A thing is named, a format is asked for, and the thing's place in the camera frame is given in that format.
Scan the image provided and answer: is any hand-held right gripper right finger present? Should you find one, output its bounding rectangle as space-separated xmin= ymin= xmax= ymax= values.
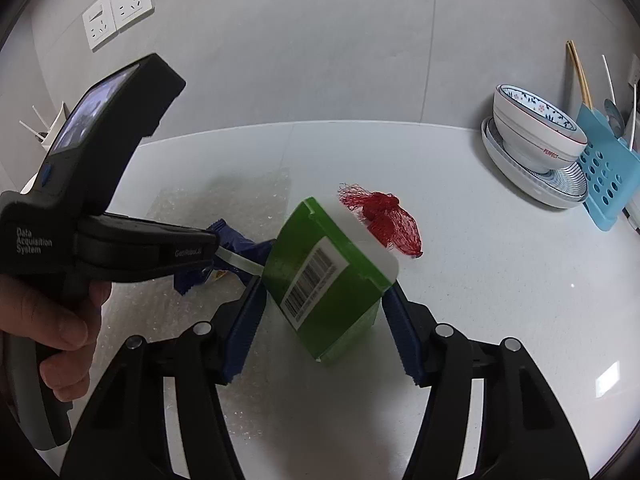
xmin=382 ymin=282 xmax=591 ymax=480

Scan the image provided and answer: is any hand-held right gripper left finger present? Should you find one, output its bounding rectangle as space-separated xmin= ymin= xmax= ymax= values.
xmin=60 ymin=275 xmax=266 ymax=480

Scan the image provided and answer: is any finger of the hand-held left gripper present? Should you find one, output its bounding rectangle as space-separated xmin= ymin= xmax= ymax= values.
xmin=75 ymin=212 xmax=222 ymax=282

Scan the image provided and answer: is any clear plastic strip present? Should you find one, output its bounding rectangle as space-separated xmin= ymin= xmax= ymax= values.
xmin=217 ymin=246 xmax=263 ymax=277

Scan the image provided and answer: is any blue wrapper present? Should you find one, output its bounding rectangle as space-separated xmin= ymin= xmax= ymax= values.
xmin=172 ymin=219 xmax=277 ymax=297

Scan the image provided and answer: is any blue white green milk carton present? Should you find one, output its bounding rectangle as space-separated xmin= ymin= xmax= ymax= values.
xmin=262 ymin=196 xmax=399 ymax=366

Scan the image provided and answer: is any person's left hand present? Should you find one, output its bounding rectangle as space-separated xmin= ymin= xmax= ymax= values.
xmin=0 ymin=275 xmax=113 ymax=403

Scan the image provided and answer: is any white rack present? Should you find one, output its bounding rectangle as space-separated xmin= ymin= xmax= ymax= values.
xmin=19 ymin=101 xmax=69 ymax=150

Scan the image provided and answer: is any red mesh net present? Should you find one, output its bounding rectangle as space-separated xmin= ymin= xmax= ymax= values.
xmin=337 ymin=183 xmax=425 ymax=260

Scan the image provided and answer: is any white striped plate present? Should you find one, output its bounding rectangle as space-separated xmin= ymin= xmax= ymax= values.
xmin=481 ymin=116 xmax=592 ymax=210

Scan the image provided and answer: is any white patterned bowl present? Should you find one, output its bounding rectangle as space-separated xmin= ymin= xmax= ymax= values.
xmin=492 ymin=84 xmax=589 ymax=171

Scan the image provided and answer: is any blue perforated cutlery holder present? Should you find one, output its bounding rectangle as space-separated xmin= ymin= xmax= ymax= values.
xmin=575 ymin=102 xmax=640 ymax=232

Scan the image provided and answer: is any wooden chopstick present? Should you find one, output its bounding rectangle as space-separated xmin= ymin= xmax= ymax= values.
xmin=566 ymin=40 xmax=595 ymax=111
xmin=570 ymin=42 xmax=597 ymax=111

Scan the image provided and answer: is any white utensil handle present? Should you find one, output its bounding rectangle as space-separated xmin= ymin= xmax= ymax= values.
xmin=601 ymin=54 xmax=620 ymax=113

